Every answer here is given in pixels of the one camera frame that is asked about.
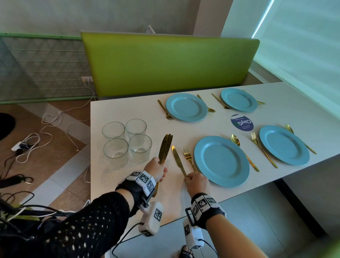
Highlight white table black pedestal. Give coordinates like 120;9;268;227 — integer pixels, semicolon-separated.
0;113;16;141

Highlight black left wristband with markers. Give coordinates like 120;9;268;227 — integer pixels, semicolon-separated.
115;171;157;211

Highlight white window blind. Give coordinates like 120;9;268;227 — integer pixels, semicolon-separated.
252;0;340;112

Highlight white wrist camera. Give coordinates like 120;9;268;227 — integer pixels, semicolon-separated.
138;201;165;237
182;218;205;250

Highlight person's black sandal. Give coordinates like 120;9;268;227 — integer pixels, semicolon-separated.
179;245;194;258

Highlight white floor cable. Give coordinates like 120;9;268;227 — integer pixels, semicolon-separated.
15;81;97;184

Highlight black left camera cable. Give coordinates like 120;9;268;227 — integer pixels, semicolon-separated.
111;222;145;258

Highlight black right camera cable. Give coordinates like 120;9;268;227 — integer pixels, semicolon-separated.
198;239;220;258

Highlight black right wristband with markers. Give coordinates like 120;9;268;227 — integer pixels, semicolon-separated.
185;192;227;230

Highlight pile of gold cutlery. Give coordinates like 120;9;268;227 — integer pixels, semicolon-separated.
154;134;174;197

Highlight green framed mesh partition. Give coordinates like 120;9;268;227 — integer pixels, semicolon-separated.
0;32;96;105

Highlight light blue plate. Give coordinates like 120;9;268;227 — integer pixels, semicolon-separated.
165;93;208;123
194;136;250;188
221;88;259;112
259;125;311;166

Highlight person's pale yellow clothing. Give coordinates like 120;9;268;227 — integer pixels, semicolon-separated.
10;203;40;221

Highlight black wristband with markers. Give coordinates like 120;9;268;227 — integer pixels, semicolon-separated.
185;192;227;230
115;171;157;211

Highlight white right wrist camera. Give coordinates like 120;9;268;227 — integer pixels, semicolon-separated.
182;218;205;250

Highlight person's left forearm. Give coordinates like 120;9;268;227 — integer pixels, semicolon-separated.
0;189;135;258

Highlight person's right forearm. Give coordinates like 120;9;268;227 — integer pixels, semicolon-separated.
206;214;269;258

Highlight black body-worn cables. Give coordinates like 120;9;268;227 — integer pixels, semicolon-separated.
0;191;92;240

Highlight white power strip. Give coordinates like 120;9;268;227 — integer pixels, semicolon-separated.
11;141;29;152

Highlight round purple sticker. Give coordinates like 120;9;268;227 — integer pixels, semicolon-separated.
230;114;254;132

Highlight black camera cable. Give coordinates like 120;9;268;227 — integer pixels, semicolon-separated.
111;222;145;258
198;239;220;258

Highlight black power adapter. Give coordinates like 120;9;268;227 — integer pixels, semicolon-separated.
0;176;27;189

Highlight person's left hand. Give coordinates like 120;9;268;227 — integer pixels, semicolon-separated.
143;157;168;184

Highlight green padded bench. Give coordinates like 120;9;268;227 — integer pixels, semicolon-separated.
323;239;340;258
81;31;260;99

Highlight clear drinking glass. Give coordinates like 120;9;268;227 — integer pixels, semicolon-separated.
102;121;126;140
128;134;153;164
125;118;147;139
103;138;129;168

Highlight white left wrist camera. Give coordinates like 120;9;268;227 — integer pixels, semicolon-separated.
138;201;165;237

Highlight person's right hand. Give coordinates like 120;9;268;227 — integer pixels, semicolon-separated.
183;172;210;198

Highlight black floor cable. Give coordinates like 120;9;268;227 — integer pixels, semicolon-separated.
0;148;35;186

